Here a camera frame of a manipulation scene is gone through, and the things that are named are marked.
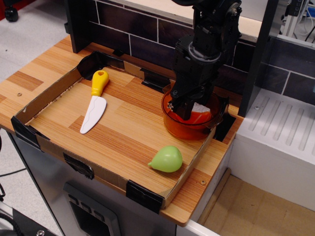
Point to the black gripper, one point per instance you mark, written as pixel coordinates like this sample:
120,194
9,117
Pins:
195,74

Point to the orange white toy sushi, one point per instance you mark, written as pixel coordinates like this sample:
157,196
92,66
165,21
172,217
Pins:
199,114

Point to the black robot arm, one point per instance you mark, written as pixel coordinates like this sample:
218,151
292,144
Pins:
215,24

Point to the orange transparent plastic pot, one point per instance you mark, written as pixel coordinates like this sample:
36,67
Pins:
176,126

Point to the green toy pear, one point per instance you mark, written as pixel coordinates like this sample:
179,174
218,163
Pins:
168,159

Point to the white toy sink drainboard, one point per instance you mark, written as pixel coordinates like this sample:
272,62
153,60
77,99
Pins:
274,148

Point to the yellow white toy knife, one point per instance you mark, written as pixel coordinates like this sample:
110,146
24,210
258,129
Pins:
97,103

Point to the grey toy oven front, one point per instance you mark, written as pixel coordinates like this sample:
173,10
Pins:
84,207

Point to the black vertical post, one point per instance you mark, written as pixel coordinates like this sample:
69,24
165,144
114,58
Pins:
255,76

